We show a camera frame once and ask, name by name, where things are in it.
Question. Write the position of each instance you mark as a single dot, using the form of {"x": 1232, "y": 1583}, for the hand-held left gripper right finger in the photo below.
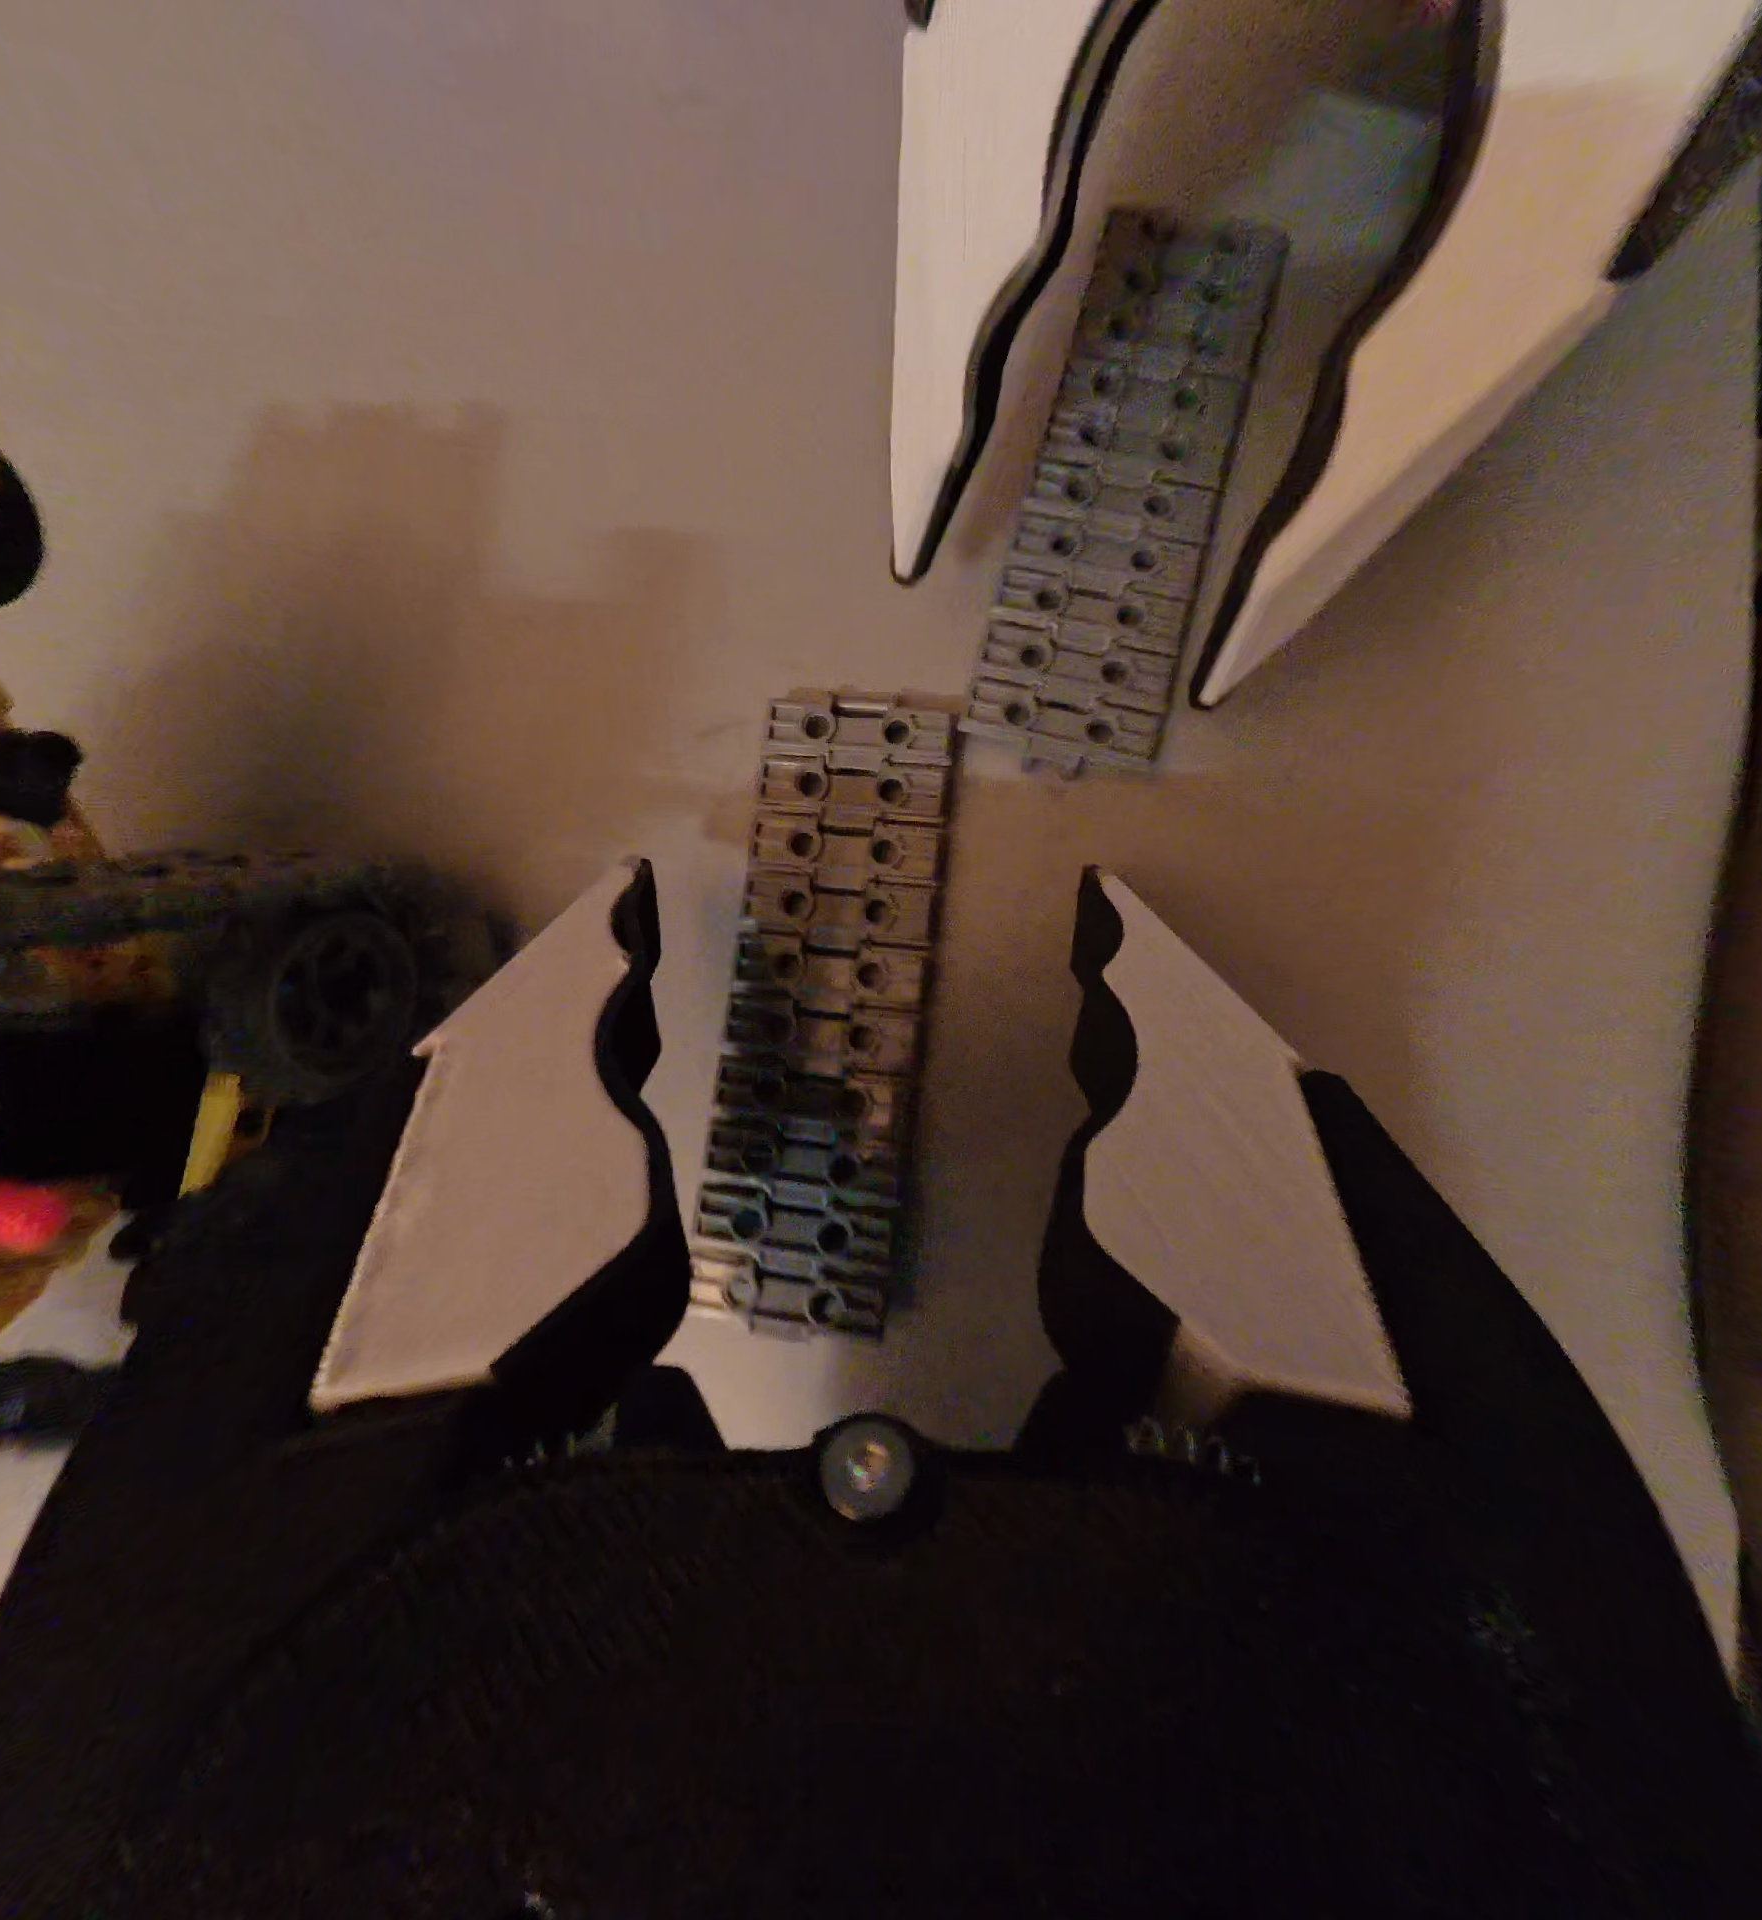
{"x": 1226, "y": 1184}

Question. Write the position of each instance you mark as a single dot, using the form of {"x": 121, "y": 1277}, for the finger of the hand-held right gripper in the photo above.
{"x": 1496, "y": 302}
{"x": 970, "y": 197}

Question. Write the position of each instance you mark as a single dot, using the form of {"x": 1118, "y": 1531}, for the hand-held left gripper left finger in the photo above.
{"x": 507, "y": 1184}

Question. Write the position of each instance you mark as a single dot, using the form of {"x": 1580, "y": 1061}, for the yellow toy brick vehicle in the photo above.
{"x": 312, "y": 990}

